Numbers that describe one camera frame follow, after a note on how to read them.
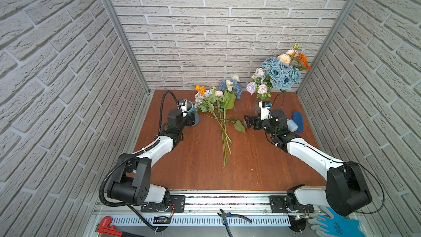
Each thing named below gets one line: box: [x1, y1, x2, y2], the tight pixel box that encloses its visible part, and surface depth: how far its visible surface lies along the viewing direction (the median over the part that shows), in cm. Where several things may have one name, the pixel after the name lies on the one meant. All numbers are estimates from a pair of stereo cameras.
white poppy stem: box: [225, 74, 241, 93], surface depth 113 cm
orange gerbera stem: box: [296, 52, 312, 72], surface depth 81 cm
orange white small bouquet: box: [193, 85, 213, 113], surface depth 108 cm
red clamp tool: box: [97, 216, 123, 237], surface depth 68 cm
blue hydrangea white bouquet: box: [218, 74, 246, 167], surface depth 108 cm
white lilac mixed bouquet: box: [246, 67, 273, 102], surface depth 90 cm
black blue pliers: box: [217, 208, 253, 237], surface depth 71 cm
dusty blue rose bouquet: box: [260, 57, 302, 90], surface depth 81 cm
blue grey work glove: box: [306, 206, 366, 237], surface depth 70 cm
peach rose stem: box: [277, 42, 301, 67], surface depth 87 cm
